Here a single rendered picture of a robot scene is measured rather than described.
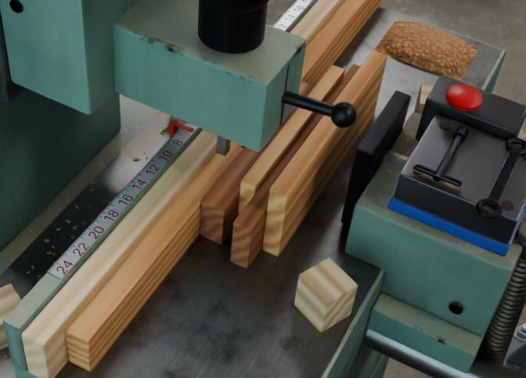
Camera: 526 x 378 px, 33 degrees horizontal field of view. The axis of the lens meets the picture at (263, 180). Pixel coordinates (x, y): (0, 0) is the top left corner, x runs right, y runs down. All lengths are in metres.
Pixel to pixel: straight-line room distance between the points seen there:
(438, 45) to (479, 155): 0.27
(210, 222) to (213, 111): 0.11
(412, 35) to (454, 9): 1.79
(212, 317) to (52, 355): 0.13
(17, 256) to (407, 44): 0.46
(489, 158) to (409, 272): 0.11
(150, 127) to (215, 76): 0.35
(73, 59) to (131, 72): 0.05
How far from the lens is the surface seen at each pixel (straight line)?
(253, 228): 0.70
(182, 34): 0.68
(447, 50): 0.98
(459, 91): 0.74
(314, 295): 0.68
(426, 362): 0.81
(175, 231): 0.71
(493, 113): 0.76
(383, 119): 0.75
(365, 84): 0.81
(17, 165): 0.84
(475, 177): 0.71
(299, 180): 0.71
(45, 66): 0.71
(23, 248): 0.89
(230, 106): 0.67
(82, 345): 0.65
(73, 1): 0.65
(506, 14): 2.81
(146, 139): 0.99
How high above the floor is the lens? 1.47
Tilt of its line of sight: 45 degrees down
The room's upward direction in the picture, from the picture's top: 7 degrees clockwise
